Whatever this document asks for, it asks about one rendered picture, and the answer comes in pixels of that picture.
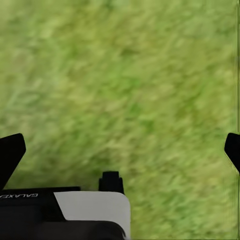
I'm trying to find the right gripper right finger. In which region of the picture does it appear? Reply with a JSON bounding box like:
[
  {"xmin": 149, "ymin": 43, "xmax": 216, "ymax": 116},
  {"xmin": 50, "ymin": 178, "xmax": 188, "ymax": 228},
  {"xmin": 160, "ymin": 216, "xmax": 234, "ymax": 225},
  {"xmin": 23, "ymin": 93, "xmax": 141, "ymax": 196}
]
[{"xmin": 224, "ymin": 133, "xmax": 240, "ymax": 173}]

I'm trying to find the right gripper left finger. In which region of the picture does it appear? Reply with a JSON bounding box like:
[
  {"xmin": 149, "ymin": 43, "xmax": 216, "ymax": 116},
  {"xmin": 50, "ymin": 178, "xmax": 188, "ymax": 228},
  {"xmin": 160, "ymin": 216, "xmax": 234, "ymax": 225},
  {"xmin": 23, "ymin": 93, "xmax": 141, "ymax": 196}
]
[{"xmin": 0, "ymin": 133, "xmax": 26, "ymax": 193}]

